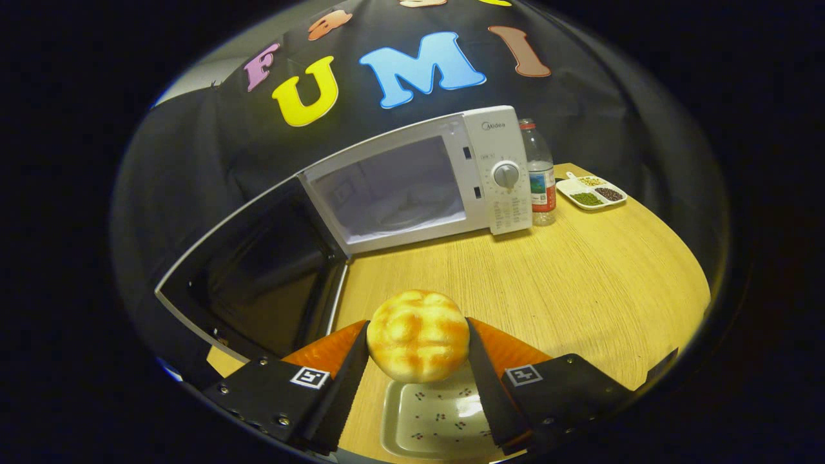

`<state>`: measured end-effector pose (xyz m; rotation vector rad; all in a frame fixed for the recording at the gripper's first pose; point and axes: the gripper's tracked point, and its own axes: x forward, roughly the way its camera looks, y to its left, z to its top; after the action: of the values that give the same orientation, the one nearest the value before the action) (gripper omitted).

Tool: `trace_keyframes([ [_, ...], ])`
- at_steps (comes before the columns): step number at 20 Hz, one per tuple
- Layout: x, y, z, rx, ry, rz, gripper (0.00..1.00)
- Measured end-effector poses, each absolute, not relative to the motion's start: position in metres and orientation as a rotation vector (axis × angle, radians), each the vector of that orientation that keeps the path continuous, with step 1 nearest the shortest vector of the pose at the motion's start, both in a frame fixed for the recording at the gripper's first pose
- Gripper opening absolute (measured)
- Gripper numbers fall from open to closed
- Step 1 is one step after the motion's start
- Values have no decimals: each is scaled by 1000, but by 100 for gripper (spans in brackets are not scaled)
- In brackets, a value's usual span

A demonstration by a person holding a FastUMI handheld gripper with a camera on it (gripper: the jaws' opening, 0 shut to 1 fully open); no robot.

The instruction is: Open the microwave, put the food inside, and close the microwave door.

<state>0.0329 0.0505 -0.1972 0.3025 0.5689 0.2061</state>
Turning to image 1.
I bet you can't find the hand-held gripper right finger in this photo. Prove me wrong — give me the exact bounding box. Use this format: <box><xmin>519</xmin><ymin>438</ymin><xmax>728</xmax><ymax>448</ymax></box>
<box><xmin>465</xmin><ymin>317</ymin><xmax>636</xmax><ymax>455</ymax></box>

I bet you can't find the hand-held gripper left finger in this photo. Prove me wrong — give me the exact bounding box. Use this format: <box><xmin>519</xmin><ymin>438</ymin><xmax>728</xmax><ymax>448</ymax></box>
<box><xmin>203</xmin><ymin>320</ymin><xmax>371</xmax><ymax>454</ymax></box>

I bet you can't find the golden round bread bun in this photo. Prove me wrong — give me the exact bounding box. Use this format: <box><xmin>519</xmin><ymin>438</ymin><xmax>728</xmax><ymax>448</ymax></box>
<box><xmin>367</xmin><ymin>290</ymin><xmax>470</xmax><ymax>383</ymax></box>

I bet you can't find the white microwave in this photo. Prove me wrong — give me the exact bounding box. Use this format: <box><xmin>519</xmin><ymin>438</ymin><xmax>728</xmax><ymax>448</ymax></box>
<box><xmin>155</xmin><ymin>105</ymin><xmax>534</xmax><ymax>365</ymax></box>

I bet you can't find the square white patterned plate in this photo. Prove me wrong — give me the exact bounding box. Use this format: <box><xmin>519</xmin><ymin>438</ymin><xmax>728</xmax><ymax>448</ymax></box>
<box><xmin>380</xmin><ymin>377</ymin><xmax>510</xmax><ymax>460</ymax></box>

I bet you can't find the clear plastic water bottle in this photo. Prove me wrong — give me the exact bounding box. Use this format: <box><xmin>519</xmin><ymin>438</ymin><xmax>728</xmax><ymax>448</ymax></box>
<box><xmin>519</xmin><ymin>119</ymin><xmax>557</xmax><ymax>226</ymax></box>

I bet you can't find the white divided bean dish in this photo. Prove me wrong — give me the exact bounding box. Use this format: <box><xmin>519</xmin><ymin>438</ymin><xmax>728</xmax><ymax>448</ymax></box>
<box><xmin>556</xmin><ymin>171</ymin><xmax>628</xmax><ymax>211</ymax></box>

